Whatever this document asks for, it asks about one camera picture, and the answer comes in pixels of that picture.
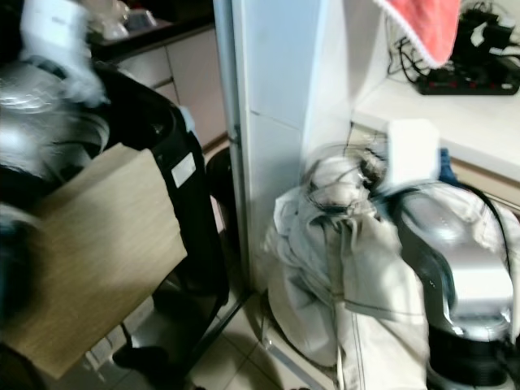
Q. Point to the light wooden board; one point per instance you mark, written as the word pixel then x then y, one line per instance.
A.
pixel 106 252

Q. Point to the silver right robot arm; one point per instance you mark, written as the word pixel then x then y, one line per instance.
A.
pixel 455 252

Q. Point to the black kitchen countertop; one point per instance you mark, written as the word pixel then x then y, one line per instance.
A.
pixel 154 36

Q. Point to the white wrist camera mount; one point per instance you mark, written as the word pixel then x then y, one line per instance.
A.
pixel 414 154
pixel 53 32

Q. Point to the light grey garment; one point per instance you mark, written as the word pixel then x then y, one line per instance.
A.
pixel 341 268

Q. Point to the black round bin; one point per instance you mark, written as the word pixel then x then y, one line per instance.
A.
pixel 219 195

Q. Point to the blue cloth piece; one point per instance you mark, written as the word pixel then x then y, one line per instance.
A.
pixel 448 169

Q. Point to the grey metal pole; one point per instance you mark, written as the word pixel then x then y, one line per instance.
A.
pixel 229 97

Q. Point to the beige kitchen cabinet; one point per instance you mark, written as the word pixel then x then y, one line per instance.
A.
pixel 195 81

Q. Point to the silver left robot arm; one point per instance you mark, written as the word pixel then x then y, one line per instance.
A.
pixel 41 130

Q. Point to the white shelf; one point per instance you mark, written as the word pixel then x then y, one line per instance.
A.
pixel 475 122

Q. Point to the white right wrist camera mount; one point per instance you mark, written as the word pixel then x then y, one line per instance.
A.
pixel 414 154

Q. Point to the white cabinet panel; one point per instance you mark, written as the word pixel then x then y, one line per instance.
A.
pixel 272 97

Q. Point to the red towel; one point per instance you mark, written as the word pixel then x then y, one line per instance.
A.
pixel 426 28

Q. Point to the white label sticker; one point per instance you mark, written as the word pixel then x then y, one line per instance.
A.
pixel 184 171

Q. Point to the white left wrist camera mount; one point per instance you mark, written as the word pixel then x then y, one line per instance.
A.
pixel 53 32

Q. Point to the black power strip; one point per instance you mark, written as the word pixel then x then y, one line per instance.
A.
pixel 467 83

